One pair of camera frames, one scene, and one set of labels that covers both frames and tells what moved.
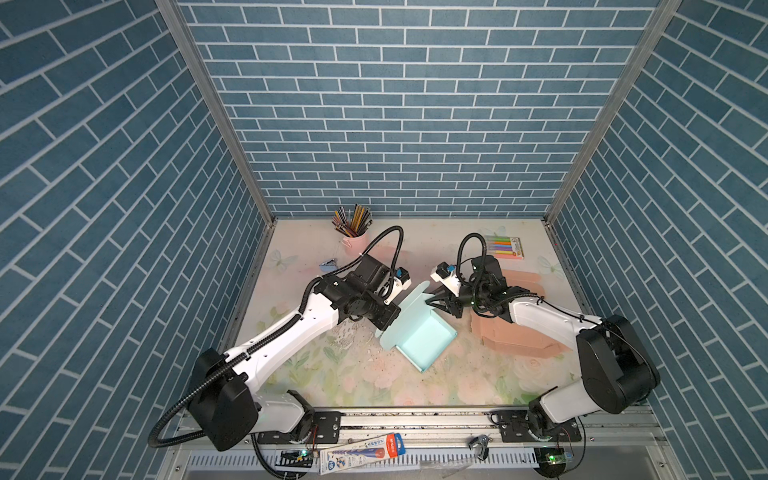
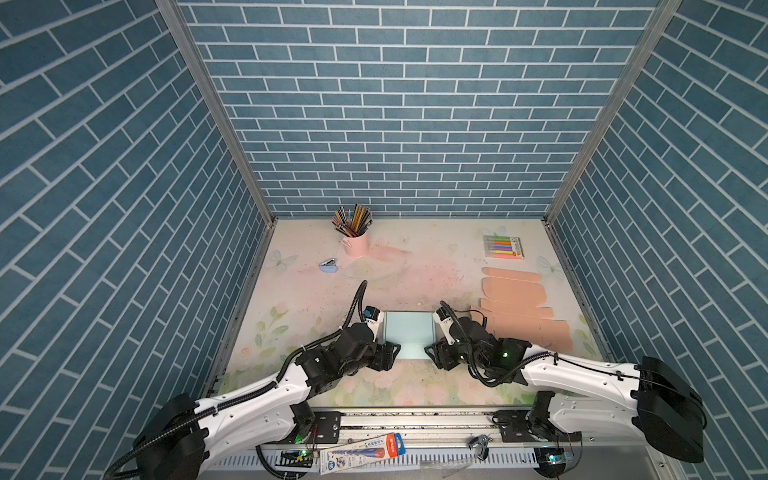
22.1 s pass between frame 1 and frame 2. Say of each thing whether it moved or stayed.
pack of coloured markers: stayed
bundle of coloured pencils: stayed
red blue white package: stayed
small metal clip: stayed
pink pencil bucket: stayed
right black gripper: moved
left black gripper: moved
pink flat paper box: stayed
